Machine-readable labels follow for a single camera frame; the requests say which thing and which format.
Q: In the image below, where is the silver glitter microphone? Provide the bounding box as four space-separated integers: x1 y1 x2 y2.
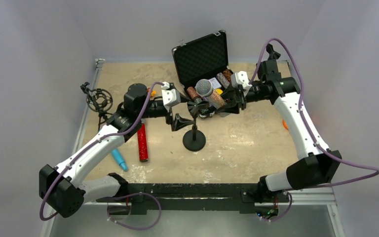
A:
195 79 226 109

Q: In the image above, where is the black mic stand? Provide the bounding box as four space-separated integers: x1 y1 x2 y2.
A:
257 43 281 83
183 101 209 152

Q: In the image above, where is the red glitter microphone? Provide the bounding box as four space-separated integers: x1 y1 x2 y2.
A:
137 122 149 162

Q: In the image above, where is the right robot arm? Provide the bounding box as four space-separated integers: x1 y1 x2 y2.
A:
219 60 341 194

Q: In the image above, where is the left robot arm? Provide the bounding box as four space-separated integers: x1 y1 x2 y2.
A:
39 82 190 221

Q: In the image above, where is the black poker chip case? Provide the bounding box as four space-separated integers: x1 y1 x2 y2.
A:
172 30 231 119

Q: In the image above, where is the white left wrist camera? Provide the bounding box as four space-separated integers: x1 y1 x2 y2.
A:
161 81 180 111

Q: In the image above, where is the black shock mount tripod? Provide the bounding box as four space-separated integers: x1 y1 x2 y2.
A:
80 82 113 130

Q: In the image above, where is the purple cable at base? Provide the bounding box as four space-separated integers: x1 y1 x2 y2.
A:
107 192 162 231

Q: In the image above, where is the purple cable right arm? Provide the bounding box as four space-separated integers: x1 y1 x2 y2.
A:
250 38 379 191

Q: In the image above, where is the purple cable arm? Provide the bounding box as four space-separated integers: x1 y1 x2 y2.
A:
39 81 166 221
250 38 379 191

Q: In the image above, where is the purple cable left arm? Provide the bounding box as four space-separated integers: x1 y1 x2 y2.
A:
39 81 166 221

